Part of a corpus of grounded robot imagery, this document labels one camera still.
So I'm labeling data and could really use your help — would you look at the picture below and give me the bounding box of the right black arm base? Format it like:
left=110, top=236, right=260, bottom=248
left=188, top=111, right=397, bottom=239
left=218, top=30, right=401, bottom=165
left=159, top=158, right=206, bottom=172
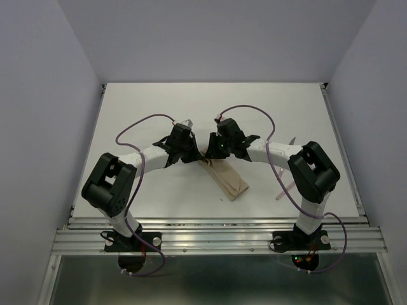
left=268, top=225, right=331, bottom=253

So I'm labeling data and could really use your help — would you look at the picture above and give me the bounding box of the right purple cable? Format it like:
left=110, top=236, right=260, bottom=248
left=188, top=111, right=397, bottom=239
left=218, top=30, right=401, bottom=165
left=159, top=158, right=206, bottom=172
left=216, top=105, right=348, bottom=276

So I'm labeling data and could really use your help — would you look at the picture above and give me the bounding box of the pink handled knife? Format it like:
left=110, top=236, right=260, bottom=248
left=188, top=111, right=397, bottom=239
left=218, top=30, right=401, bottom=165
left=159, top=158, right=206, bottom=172
left=279, top=137, right=296, bottom=178

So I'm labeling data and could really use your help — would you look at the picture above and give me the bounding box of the pink handled fork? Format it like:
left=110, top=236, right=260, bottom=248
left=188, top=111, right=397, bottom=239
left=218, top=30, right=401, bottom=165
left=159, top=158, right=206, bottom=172
left=275, top=181, right=296, bottom=201

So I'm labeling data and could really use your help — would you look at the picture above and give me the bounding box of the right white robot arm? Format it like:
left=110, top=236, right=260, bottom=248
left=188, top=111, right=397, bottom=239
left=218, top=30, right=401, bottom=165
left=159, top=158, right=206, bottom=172
left=205, top=118, right=340, bottom=248

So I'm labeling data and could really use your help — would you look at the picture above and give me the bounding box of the aluminium front rail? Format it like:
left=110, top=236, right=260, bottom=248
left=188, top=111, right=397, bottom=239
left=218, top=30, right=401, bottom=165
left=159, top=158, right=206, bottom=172
left=38, top=217, right=395, bottom=305

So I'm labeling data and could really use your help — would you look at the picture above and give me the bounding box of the beige cloth napkin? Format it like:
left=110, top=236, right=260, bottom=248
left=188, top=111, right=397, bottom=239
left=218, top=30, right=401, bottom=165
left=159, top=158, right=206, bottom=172
left=199, top=159, right=249, bottom=201

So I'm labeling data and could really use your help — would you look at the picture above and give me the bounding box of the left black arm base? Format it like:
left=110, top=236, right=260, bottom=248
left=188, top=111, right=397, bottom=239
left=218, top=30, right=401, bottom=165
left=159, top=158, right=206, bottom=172
left=100, top=230, right=162, bottom=253

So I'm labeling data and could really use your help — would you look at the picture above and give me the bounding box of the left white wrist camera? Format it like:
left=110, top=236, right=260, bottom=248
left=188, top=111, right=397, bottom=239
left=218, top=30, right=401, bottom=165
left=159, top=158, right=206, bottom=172
left=181, top=119, right=193, bottom=128

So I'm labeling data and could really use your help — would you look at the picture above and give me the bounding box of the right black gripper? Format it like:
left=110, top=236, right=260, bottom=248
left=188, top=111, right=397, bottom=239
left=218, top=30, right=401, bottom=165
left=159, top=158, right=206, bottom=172
left=203, top=132, right=233, bottom=159

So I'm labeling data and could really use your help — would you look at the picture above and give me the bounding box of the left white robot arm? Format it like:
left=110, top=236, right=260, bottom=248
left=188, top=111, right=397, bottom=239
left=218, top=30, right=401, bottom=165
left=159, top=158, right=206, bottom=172
left=81, top=123, right=202, bottom=250

